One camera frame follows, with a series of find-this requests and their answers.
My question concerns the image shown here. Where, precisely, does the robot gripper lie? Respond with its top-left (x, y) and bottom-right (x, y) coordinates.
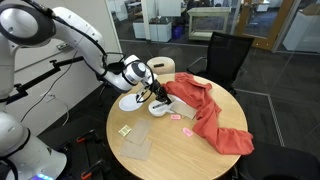
top-left (143, 73), bottom-right (173, 104)

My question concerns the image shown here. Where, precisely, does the black marker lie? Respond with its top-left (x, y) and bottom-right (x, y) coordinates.
top-left (152, 102), bottom-right (168, 110)

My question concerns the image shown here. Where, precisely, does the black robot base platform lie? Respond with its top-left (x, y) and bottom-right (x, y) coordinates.
top-left (38, 116), bottom-right (113, 180)

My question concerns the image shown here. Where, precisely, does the white bowl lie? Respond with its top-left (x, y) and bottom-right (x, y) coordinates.
top-left (148, 99), bottom-right (173, 118)

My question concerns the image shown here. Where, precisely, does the brown paper napkin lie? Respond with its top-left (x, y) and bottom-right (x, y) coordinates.
top-left (119, 138), bottom-right (153, 162)
top-left (125, 119), bottom-right (153, 146)
top-left (170, 99), bottom-right (198, 120)

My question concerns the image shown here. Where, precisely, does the white round plate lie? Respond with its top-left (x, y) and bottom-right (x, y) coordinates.
top-left (118, 93), bottom-right (145, 113)

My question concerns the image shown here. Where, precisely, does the red fleece cloth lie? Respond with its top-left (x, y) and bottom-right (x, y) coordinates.
top-left (165, 72), bottom-right (255, 156)

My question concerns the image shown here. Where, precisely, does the blue bin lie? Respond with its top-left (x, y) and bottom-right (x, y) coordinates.
top-left (172, 25), bottom-right (184, 40)

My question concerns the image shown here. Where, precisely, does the low white cabinet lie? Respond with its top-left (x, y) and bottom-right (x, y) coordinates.
top-left (132, 18), bottom-right (173, 43)

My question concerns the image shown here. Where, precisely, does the black mesh office chair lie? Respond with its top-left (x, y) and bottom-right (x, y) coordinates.
top-left (185, 31), bottom-right (255, 96)

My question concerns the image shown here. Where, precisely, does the cream utility cart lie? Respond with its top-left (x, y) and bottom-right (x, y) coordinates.
top-left (187, 7), bottom-right (232, 42)

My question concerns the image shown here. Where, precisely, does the black orange bar clamp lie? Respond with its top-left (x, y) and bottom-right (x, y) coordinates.
top-left (80, 159), bottom-right (108, 180)
top-left (75, 129), bottom-right (101, 145)

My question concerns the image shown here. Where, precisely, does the wooden door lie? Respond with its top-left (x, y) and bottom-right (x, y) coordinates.
top-left (234, 0), bottom-right (295, 52)

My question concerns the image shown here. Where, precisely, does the large white box cabinet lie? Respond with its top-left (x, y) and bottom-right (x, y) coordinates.
top-left (282, 3), bottom-right (320, 54)

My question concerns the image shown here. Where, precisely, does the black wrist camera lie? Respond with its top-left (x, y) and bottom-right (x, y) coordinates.
top-left (151, 81), bottom-right (165, 97)

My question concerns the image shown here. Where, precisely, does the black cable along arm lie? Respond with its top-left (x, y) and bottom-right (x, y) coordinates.
top-left (21, 0), bottom-right (158, 104)

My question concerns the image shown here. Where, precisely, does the grey wall socket plate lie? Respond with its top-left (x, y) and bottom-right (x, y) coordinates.
top-left (56, 42), bottom-right (71, 51)

